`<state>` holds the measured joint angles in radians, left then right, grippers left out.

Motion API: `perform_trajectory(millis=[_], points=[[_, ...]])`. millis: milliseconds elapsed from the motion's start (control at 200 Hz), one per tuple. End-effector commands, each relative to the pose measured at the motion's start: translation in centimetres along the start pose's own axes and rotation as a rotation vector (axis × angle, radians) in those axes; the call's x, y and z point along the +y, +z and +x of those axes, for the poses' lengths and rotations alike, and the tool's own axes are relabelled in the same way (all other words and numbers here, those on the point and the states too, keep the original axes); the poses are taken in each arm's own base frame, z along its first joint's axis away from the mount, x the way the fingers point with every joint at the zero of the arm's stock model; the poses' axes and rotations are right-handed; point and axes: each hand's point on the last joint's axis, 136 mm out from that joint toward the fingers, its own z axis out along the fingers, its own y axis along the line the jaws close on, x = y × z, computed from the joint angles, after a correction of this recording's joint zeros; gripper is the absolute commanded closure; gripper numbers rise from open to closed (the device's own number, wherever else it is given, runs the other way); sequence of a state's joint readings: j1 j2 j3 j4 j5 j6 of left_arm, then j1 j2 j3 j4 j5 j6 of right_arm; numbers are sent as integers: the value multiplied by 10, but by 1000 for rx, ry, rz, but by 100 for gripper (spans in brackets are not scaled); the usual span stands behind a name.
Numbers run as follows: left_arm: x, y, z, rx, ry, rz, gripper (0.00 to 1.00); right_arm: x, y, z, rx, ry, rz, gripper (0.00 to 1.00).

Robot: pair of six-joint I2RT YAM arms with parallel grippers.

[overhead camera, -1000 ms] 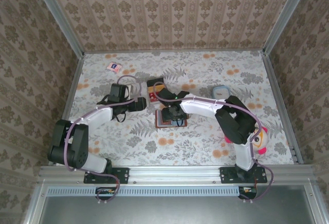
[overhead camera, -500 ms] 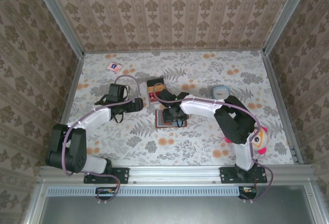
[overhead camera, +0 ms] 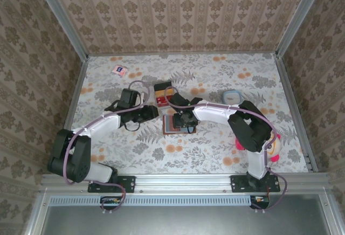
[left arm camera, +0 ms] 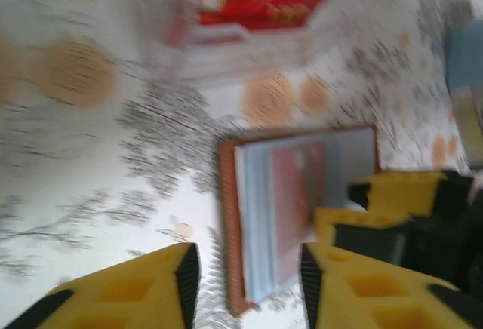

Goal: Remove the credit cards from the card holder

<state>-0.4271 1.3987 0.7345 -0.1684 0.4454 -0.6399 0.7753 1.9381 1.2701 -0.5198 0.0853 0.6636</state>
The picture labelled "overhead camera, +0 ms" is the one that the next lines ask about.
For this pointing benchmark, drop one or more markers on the red book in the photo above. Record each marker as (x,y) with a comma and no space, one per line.
(168,124)

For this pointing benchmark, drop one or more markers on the black card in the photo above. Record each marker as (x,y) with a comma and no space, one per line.
(161,86)

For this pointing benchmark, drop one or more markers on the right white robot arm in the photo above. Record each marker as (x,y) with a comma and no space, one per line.
(213,112)

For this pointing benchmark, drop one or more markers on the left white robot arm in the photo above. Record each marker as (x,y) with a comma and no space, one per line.
(102,123)

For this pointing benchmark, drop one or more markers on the red VIP card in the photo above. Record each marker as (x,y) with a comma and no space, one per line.
(161,102)

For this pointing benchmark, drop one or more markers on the gold card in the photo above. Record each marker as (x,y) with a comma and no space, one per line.
(160,94)

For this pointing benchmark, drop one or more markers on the red jewellery box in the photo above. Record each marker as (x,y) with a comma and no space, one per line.
(155,103)

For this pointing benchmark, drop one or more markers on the floral table cover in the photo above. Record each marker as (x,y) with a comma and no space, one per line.
(188,151)

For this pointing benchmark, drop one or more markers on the small pink packet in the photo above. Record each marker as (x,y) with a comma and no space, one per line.
(120,70)

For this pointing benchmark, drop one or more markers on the light blue container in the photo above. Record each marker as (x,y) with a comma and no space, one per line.
(231,97)

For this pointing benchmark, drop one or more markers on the pink striped plush toy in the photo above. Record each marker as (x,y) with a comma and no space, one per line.
(275,146)

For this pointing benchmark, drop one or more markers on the grey metal sheet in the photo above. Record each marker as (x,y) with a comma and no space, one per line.
(175,221)

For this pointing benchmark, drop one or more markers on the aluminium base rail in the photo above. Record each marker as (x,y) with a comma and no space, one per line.
(183,182)

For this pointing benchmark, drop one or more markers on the aluminium side rail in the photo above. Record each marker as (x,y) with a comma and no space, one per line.
(295,111)
(70,113)

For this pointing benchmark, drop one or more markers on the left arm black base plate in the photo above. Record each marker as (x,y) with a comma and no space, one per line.
(126,183)

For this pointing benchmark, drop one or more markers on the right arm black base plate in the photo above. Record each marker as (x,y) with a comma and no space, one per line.
(238,183)

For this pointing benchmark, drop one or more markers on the aluminium frame post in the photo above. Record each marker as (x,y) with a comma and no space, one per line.
(62,19)
(302,16)

